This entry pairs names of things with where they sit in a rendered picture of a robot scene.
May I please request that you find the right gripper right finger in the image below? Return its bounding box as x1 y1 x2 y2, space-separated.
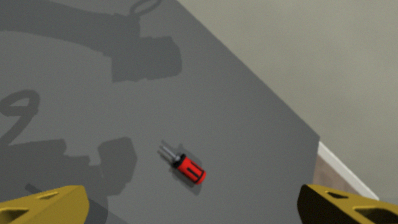
297 184 398 224

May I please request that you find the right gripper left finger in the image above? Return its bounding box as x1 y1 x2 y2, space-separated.
0 185 89 224

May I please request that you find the red screwdriver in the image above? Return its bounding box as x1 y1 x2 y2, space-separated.
162 146 206 185

